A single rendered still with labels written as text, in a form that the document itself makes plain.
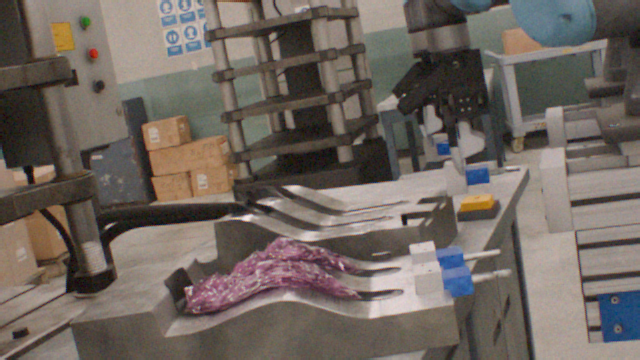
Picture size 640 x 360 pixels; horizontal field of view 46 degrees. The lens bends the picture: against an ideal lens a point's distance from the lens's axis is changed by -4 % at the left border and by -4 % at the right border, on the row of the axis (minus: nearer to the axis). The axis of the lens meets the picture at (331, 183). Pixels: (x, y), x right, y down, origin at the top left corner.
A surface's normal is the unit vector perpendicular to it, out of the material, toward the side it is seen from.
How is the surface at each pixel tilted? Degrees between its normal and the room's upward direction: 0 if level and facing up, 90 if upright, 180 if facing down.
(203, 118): 90
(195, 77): 90
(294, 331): 90
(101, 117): 90
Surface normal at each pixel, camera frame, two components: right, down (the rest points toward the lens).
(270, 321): -0.06, 0.18
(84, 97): 0.92, -0.11
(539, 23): -0.90, 0.35
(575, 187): -0.28, 0.22
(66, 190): 0.53, 0.04
